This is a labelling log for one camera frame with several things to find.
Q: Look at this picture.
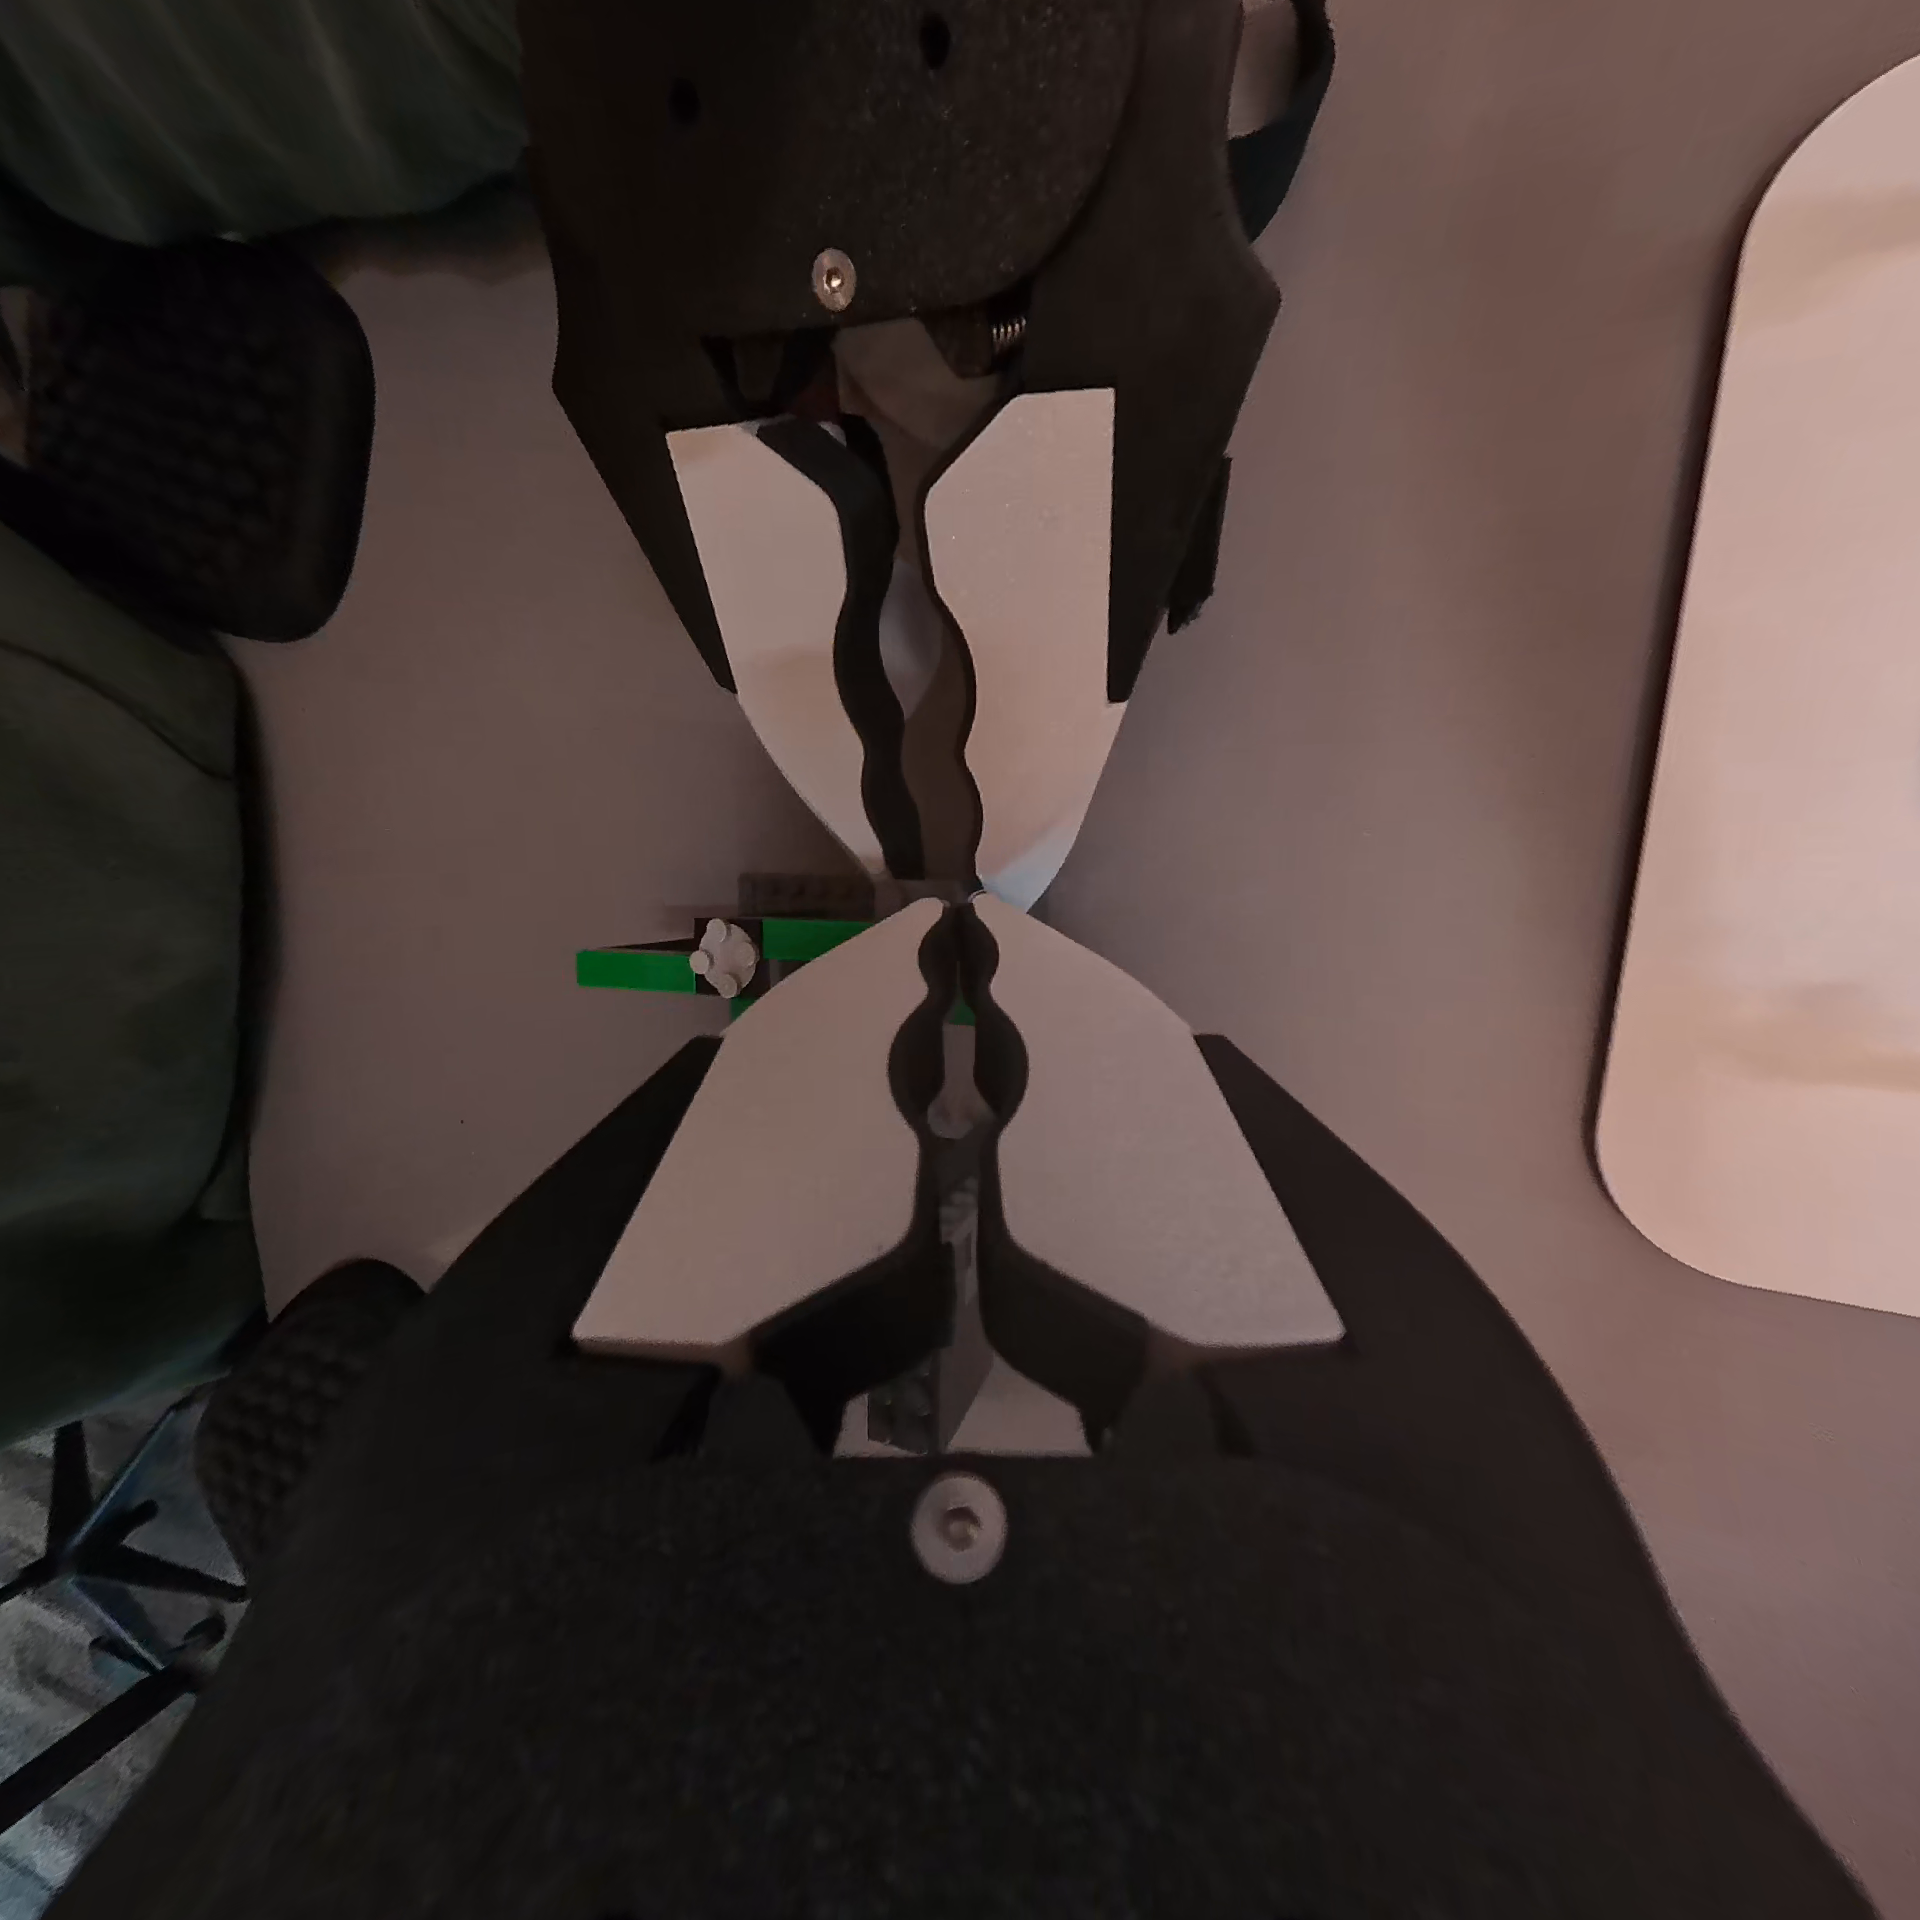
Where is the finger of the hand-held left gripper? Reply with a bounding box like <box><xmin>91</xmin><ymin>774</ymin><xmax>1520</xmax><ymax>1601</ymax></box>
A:
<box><xmin>916</xmin><ymin>383</ymin><xmax>1135</xmax><ymax>916</ymax></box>
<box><xmin>662</xmin><ymin>415</ymin><xmax>929</xmax><ymax>883</ymax></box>

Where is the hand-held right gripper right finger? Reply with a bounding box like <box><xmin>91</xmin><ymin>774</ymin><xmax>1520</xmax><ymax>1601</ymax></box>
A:
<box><xmin>953</xmin><ymin>897</ymin><xmax>1347</xmax><ymax>1418</ymax></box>

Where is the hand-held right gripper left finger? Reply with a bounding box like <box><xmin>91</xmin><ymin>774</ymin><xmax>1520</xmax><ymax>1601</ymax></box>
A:
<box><xmin>568</xmin><ymin>897</ymin><xmax>962</xmax><ymax>1404</ymax></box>

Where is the green topped toy brick door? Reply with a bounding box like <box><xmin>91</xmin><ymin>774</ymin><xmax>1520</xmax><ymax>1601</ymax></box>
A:
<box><xmin>573</xmin><ymin>907</ymin><xmax>901</xmax><ymax>1037</ymax></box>

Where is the person's left forearm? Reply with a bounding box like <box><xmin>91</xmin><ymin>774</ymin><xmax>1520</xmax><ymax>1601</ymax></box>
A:
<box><xmin>0</xmin><ymin>0</ymin><xmax>541</xmax><ymax>287</ymax></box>

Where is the grey desk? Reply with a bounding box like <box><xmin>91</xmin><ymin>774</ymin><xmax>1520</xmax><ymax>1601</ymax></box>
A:
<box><xmin>226</xmin><ymin>0</ymin><xmax>1920</xmax><ymax>1920</ymax></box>

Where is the black chair base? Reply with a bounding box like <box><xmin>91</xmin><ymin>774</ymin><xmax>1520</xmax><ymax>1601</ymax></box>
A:
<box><xmin>0</xmin><ymin>1425</ymin><xmax>250</xmax><ymax>1823</ymax></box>

